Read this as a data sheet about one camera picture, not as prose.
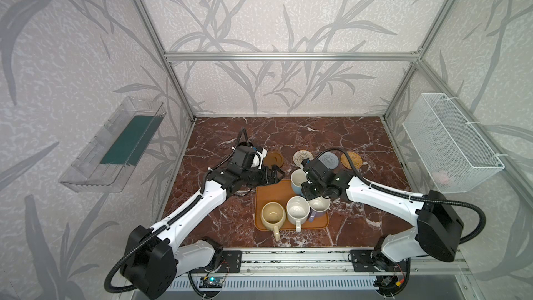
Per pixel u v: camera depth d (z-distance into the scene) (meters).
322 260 0.75
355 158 1.02
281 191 0.87
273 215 0.83
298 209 0.85
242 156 0.61
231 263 0.73
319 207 0.86
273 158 1.02
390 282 0.74
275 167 0.71
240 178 0.60
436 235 0.41
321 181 0.63
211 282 0.71
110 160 0.66
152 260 0.39
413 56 0.94
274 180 0.68
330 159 1.02
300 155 1.03
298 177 0.84
